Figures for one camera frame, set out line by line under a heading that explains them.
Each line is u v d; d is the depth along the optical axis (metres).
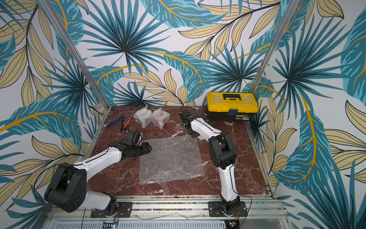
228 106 1.01
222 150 0.55
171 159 0.90
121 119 1.10
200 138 1.00
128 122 1.09
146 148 0.80
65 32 0.77
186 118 0.72
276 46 0.82
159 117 1.01
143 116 1.01
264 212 0.78
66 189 0.42
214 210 0.73
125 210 0.73
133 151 0.70
